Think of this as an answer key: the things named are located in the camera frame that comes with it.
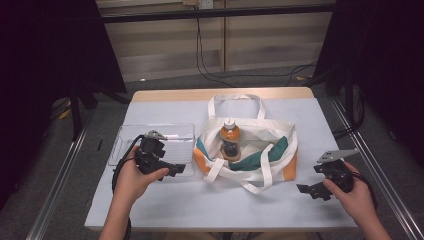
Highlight orange drink bottle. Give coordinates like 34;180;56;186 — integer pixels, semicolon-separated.
218;117;242;163

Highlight clear plastic tray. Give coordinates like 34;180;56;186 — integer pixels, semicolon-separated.
108;123;197;178

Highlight person's right hand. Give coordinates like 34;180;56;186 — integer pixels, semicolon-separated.
322;161;377;228

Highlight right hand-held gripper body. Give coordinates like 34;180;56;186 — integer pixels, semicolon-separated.
313;147;360;194

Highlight dark curtain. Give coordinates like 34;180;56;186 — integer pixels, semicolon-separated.
0;0;128;212
313;0;424;166

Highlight white table mat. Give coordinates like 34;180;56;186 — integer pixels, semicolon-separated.
84;97;358;231

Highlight person's left hand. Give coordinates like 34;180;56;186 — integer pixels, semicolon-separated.
114;145;170;208

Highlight black horizontal bar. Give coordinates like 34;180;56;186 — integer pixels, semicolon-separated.
99;3;336;24

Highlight black wall cable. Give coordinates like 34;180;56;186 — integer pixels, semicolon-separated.
195;17;318;89

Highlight white tote bag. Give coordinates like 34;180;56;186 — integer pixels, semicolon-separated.
192;93;299;195

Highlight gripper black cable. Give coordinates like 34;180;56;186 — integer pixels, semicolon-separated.
352;170;380;212
111;134;146;240

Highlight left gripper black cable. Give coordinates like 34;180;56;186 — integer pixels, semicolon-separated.
111;134;146;240

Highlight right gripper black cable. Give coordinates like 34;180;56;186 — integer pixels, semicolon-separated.
352;170;380;212

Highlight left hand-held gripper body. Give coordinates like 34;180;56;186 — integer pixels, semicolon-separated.
134;129;172;176

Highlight black stand leg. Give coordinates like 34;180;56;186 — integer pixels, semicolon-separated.
67;79;85;142

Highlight metal floor rail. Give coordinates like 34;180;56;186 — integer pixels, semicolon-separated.
25;108;98;240
329;95;424;240

